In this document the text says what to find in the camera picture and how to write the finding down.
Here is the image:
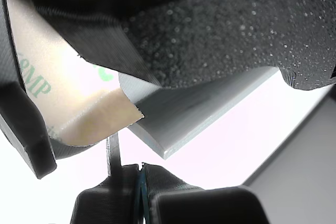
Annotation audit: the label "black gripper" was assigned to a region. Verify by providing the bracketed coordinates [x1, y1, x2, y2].
[120, 0, 336, 91]

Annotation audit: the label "plain tan adhesive tape strip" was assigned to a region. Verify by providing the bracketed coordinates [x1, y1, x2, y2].
[5, 0, 145, 147]

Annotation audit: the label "gray plastic fixture dark legs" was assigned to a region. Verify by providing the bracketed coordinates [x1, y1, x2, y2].
[0, 0, 280, 180]

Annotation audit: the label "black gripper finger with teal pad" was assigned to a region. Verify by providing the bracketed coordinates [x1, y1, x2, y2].
[70, 132, 140, 224]
[28, 0, 163, 88]
[140, 161, 271, 224]

